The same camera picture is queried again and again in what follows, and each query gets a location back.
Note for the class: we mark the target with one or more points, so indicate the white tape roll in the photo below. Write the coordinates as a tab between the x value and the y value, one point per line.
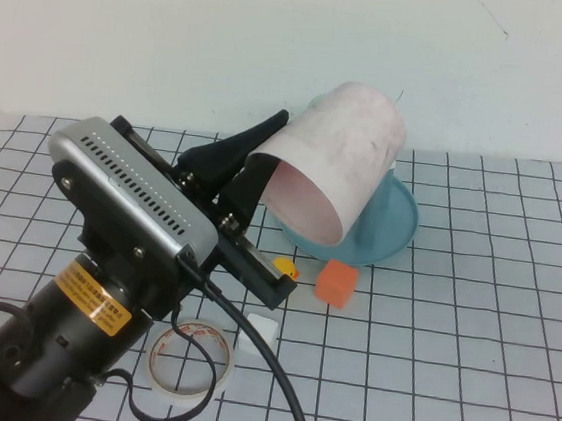
176	396

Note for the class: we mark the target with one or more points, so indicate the yellow rubber duck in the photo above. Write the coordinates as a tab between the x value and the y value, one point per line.
285	265

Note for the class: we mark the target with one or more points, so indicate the blue cup stand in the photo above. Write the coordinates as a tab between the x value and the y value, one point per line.
385	221

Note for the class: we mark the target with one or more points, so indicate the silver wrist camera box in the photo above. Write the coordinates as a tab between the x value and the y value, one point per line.
128	179

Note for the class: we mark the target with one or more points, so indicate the white cube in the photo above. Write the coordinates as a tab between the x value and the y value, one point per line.
265	324

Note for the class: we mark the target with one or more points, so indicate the pink cup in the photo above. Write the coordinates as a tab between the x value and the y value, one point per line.
348	142

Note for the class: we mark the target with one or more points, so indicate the green cup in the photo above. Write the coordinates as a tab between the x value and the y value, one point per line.
314	104

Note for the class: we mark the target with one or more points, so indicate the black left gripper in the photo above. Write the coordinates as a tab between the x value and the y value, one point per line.
255	268

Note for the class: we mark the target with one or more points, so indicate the white grid tablecloth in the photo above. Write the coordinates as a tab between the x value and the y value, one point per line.
448	339

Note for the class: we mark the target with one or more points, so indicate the orange cube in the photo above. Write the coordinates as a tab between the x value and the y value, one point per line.
336	284

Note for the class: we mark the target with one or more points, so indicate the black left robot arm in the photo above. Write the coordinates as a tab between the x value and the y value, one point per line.
72	329

